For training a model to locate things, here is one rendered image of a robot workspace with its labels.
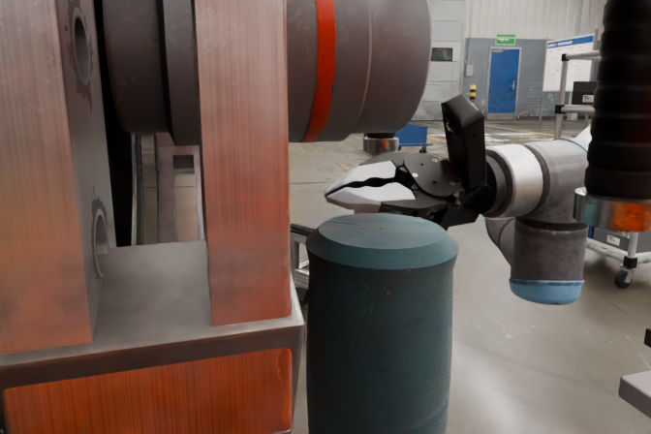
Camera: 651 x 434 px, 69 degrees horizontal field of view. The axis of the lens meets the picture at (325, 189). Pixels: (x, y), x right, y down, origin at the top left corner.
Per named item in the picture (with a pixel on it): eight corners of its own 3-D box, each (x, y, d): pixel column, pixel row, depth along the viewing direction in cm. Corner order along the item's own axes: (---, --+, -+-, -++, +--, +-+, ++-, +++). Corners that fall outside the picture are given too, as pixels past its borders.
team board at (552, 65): (527, 131, 1029) (536, 38, 989) (548, 130, 1037) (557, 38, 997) (573, 137, 884) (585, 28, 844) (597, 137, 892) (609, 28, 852)
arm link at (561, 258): (559, 277, 72) (567, 199, 69) (593, 315, 61) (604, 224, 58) (496, 276, 73) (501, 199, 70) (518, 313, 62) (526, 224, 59)
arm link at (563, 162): (613, 216, 61) (624, 139, 58) (540, 231, 56) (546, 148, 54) (554, 200, 69) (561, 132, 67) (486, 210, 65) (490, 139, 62)
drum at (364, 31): (137, 139, 41) (122, -36, 38) (366, 133, 47) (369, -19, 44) (112, 160, 28) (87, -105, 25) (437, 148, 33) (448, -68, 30)
